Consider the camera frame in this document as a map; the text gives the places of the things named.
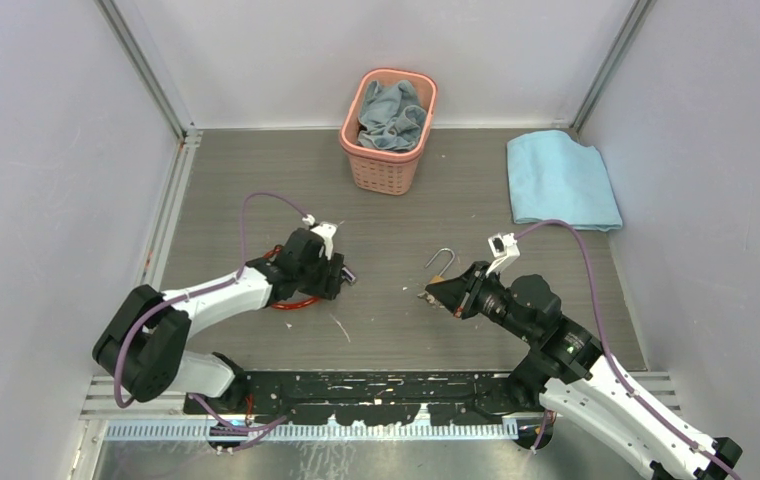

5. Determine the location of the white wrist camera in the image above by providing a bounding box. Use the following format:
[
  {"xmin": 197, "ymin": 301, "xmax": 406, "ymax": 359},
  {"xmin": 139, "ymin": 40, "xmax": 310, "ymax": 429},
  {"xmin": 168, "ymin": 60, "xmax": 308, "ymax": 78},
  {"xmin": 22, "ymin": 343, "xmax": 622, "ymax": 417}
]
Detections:
[
  {"xmin": 301, "ymin": 214, "xmax": 339, "ymax": 260},
  {"xmin": 486, "ymin": 233, "xmax": 520, "ymax": 275}
]

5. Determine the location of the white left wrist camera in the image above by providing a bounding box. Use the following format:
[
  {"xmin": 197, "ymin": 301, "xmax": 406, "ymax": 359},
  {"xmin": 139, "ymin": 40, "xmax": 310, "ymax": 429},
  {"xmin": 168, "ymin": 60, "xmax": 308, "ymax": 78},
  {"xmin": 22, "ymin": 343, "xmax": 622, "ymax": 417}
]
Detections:
[{"xmin": 301, "ymin": 214, "xmax": 339, "ymax": 260}]

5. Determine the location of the pink plastic basket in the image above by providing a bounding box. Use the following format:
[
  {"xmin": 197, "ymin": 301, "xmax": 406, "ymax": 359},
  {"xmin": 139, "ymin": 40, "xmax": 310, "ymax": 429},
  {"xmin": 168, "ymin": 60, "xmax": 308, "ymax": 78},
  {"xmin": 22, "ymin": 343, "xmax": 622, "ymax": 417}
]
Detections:
[{"xmin": 339, "ymin": 68, "xmax": 437, "ymax": 195}]

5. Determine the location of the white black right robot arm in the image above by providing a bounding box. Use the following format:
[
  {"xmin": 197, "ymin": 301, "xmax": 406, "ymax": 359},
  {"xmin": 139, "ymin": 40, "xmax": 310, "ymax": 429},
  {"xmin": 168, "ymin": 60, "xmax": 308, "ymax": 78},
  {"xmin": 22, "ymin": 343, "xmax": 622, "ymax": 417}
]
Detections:
[{"xmin": 426, "ymin": 261, "xmax": 742, "ymax": 479}]

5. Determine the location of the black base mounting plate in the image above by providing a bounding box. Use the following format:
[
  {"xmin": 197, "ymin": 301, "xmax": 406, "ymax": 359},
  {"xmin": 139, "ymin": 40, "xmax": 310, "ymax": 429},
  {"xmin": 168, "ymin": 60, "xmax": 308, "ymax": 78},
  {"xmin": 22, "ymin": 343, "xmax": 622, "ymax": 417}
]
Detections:
[{"xmin": 203, "ymin": 370, "xmax": 544, "ymax": 427}]

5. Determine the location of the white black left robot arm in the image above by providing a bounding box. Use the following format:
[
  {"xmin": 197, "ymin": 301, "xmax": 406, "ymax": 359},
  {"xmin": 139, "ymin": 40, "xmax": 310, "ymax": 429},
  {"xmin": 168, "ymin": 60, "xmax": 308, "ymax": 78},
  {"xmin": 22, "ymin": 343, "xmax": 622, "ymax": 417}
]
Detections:
[{"xmin": 92, "ymin": 222, "xmax": 353, "ymax": 413}]

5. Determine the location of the light blue folded towel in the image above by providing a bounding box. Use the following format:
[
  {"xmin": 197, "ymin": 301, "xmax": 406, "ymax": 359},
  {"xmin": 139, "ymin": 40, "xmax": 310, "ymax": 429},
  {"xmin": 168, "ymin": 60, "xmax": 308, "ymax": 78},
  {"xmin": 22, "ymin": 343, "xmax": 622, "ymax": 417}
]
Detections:
[{"xmin": 506, "ymin": 130, "xmax": 623, "ymax": 232}]

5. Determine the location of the grey cloth in basket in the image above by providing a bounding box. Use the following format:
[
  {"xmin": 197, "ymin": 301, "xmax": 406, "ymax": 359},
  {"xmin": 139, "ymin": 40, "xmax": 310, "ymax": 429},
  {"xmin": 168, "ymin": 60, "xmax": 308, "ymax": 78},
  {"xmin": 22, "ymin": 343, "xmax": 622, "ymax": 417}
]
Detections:
[{"xmin": 357, "ymin": 80, "xmax": 427, "ymax": 153}]

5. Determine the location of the brass padlock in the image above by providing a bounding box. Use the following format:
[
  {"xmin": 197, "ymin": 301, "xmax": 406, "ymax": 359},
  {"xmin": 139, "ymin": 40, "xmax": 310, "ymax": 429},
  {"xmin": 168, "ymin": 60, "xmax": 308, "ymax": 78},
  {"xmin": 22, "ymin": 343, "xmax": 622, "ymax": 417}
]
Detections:
[{"xmin": 417, "ymin": 247, "xmax": 458, "ymax": 306}]

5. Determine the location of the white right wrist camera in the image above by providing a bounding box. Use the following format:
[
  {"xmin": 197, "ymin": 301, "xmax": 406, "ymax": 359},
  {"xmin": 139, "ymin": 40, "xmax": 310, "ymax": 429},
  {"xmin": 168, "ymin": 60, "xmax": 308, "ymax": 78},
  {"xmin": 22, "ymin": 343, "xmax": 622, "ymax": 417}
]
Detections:
[{"xmin": 486, "ymin": 233, "xmax": 520, "ymax": 275}]

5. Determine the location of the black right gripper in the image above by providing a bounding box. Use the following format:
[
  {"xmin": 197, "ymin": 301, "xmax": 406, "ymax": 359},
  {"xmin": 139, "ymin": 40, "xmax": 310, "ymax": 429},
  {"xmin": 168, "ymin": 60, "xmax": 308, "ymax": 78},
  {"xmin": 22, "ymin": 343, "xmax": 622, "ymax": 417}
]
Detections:
[{"xmin": 426, "ymin": 260, "xmax": 537, "ymax": 342}]

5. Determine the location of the red cable lock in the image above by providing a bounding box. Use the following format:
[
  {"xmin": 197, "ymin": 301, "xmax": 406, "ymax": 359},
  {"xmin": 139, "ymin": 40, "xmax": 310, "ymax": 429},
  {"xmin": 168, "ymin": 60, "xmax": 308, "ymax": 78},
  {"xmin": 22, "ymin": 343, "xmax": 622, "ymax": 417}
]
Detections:
[{"xmin": 263, "ymin": 244, "xmax": 357, "ymax": 311}]

